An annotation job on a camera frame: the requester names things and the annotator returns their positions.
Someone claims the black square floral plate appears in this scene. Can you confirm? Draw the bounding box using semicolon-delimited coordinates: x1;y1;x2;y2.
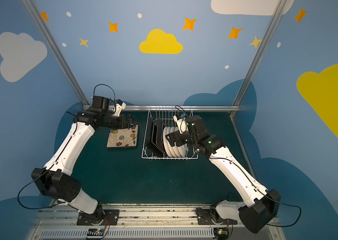
145;118;158;157
107;125;139;148
153;118;164;157

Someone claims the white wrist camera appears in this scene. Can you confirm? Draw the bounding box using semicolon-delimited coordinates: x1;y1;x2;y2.
113;99;127;117
173;113;187;134

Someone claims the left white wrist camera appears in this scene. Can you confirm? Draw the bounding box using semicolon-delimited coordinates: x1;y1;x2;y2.
113;99;127;117

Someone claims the white wire dish rack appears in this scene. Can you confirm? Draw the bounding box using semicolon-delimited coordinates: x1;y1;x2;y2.
142;106;198;160

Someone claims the white round plate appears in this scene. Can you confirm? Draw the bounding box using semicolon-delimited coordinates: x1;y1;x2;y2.
167;127;177;158
174;127;187;157
170;127;181;158
163;127;173;158

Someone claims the right aluminium frame post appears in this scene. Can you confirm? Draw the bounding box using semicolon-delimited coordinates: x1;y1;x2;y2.
232;0;288;107

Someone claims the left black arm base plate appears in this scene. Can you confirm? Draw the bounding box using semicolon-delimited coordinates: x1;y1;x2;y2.
77;209;120;226

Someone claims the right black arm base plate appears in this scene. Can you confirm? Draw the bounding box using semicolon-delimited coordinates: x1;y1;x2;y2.
195;208;238;225

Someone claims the rear aluminium frame rail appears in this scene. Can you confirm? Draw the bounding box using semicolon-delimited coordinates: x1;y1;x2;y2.
123;105;240;112

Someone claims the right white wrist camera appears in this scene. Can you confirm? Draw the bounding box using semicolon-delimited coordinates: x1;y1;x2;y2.
173;113;187;134

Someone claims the left small circuit board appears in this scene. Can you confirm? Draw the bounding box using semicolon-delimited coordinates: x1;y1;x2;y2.
86;228;105;240

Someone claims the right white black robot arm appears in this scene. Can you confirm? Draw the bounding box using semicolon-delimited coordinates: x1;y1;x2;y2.
165;114;281;234

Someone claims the front aluminium rail bed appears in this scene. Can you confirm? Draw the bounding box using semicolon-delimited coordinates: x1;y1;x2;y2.
27;204;286;240

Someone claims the aluminium frame post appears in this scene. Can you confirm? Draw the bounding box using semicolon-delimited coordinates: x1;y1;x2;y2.
22;0;90;105
232;0;288;107

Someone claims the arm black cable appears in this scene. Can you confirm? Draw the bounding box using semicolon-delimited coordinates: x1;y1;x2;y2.
174;105;302;228
16;83;117;211

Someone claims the right small circuit board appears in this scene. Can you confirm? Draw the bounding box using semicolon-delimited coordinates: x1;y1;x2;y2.
213;228;229;240

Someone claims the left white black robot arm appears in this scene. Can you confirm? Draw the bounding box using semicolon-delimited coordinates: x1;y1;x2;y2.
31;96;137;226

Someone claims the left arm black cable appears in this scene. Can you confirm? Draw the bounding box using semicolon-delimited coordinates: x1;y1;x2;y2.
16;83;117;211

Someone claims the small circuit board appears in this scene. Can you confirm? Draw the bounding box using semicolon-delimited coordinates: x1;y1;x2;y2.
86;228;105;240
213;228;229;240

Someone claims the left aluminium frame post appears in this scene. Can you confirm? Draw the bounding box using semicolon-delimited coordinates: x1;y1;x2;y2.
22;0;90;105

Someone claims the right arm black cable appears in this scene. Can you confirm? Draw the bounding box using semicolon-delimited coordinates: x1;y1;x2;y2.
174;105;302;228

